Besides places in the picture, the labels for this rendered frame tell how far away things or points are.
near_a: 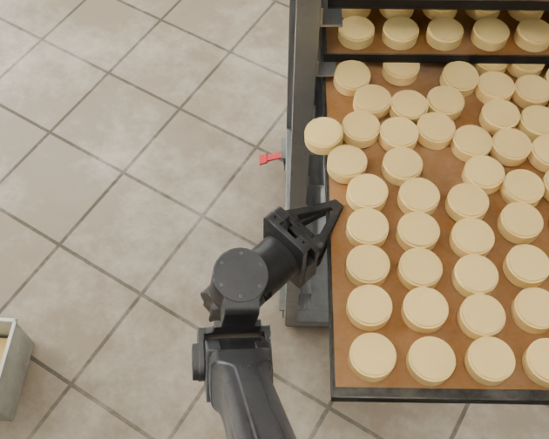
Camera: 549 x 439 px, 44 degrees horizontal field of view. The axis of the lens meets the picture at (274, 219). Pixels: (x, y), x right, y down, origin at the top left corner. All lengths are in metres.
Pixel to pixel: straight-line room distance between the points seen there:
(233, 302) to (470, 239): 0.30
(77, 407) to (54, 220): 0.57
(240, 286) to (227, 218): 1.34
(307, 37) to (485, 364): 0.45
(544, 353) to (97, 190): 1.59
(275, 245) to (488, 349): 0.26
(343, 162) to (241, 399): 0.36
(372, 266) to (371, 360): 0.11
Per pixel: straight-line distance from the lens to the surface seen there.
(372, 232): 0.80
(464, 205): 0.84
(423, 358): 0.74
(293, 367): 1.82
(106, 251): 2.01
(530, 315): 0.79
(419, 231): 0.81
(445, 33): 0.98
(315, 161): 1.18
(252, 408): 0.57
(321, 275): 1.75
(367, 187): 0.83
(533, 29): 1.03
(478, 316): 0.77
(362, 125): 0.88
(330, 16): 0.88
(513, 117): 0.94
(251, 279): 0.68
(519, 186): 0.87
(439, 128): 0.90
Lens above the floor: 1.73
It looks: 60 degrees down
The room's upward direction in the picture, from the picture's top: straight up
